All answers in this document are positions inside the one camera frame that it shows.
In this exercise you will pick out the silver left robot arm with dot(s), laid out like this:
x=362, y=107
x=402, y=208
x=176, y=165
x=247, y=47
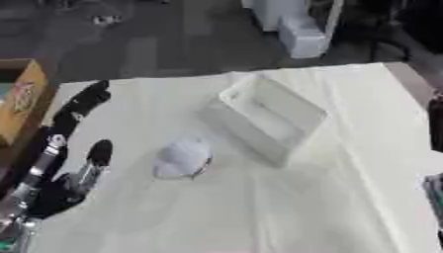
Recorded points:
x=12, y=227

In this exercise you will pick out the black chair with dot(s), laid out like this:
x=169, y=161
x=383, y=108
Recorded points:
x=386, y=23

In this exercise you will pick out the white open box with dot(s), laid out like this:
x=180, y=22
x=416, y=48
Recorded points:
x=271, y=115

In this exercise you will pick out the tan cardboard box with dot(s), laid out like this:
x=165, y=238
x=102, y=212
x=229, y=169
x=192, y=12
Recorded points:
x=20, y=99

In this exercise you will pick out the white rounded cap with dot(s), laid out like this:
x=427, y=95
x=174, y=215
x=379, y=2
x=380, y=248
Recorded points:
x=182, y=156

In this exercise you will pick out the small white floor object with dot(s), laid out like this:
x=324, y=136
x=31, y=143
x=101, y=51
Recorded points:
x=107, y=19

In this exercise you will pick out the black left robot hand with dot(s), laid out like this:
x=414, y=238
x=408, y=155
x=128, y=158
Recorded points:
x=80, y=102

